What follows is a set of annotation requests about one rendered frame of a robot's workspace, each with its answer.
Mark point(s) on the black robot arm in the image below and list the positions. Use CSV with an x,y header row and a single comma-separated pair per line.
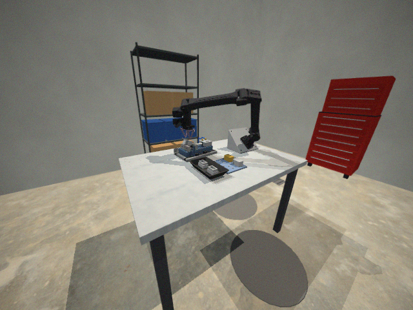
x,y
245,98

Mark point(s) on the yellow rectangular block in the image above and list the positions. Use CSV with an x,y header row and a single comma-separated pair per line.
x,y
228,157

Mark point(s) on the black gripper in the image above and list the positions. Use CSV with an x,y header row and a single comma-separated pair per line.
x,y
188,129

